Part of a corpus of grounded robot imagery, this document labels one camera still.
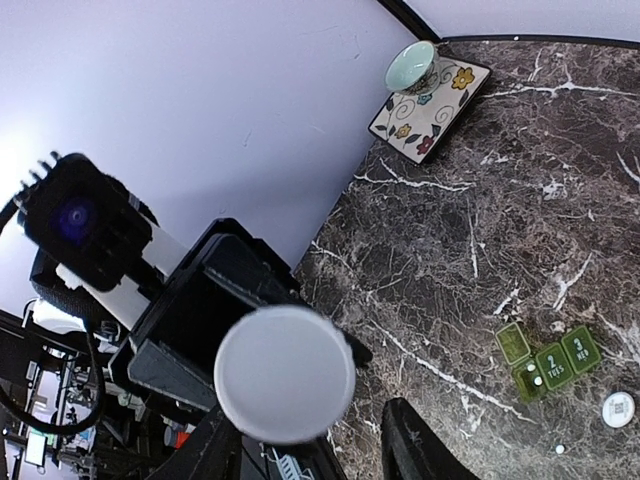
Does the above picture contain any floral square plate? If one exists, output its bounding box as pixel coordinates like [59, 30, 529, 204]
[368, 56, 492, 164]

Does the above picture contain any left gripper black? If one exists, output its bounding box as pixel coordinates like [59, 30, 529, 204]
[109, 218, 373, 412]

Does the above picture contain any pale green bowl left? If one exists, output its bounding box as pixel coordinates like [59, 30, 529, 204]
[384, 41, 441, 96]

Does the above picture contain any white pill bottle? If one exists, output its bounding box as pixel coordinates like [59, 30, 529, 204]
[213, 305, 356, 445]

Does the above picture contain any white bottle cap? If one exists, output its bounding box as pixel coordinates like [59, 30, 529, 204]
[602, 392, 635, 428]

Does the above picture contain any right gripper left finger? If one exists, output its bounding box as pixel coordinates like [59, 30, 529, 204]
[164, 406, 242, 480]

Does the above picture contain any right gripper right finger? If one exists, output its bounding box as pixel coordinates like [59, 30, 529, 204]
[381, 397, 478, 480]

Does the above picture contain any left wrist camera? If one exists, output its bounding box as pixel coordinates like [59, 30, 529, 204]
[1, 151, 172, 318]

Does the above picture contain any left black frame post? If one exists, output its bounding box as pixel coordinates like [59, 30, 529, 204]
[377, 0, 442, 44]

